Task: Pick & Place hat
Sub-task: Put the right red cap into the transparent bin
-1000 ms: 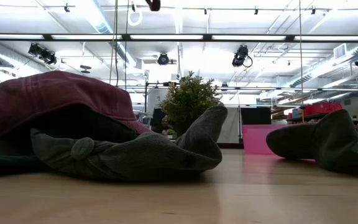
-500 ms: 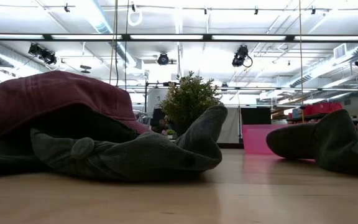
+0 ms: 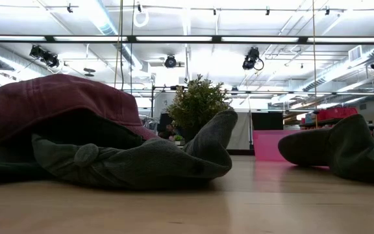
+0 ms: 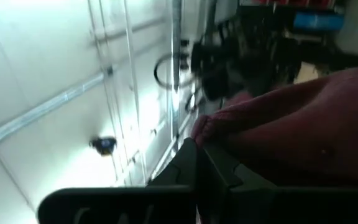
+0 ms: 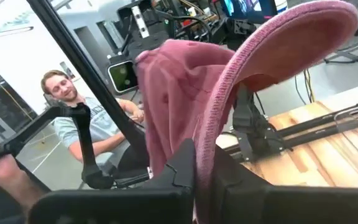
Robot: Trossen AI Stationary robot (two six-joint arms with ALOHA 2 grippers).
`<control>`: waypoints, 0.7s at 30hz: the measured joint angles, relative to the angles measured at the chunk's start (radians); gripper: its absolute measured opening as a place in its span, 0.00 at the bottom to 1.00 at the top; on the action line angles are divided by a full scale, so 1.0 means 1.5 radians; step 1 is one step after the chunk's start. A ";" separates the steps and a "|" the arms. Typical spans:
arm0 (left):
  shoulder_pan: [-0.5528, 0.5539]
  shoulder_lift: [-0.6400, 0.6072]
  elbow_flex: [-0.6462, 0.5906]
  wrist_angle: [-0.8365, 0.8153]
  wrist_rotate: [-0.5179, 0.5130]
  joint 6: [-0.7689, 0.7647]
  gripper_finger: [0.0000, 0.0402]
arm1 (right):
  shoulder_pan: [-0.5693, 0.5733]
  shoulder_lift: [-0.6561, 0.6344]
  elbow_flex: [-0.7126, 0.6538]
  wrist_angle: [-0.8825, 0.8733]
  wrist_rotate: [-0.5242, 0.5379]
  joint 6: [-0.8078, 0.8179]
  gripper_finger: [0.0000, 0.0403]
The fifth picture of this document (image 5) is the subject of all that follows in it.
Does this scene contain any person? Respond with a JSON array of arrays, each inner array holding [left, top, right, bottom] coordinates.
[[40, 70, 150, 177]]

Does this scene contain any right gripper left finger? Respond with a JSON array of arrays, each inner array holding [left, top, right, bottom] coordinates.
[[28, 138, 197, 224]]

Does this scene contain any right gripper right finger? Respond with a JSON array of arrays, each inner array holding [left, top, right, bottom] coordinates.
[[211, 146, 358, 224]]

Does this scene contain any black aluminium frame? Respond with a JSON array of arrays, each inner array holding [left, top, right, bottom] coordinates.
[[26, 0, 358, 166]]

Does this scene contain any black glass cabinet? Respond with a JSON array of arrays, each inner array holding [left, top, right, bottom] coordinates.
[[0, 71, 39, 139]]

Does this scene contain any yellow cable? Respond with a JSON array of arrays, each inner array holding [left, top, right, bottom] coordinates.
[[302, 70, 316, 104]]

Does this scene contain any maroon baseball cap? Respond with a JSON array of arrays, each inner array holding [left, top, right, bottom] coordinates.
[[134, 0, 358, 224]]

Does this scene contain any ceiling light strip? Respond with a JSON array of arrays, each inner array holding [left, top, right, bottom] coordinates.
[[0, 26, 34, 41]]

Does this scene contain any black device with green screen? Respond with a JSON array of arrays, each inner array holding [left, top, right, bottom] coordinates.
[[106, 60, 138, 96]]

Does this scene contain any computer monitor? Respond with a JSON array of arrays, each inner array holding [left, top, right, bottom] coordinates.
[[219, 0, 279, 24]]

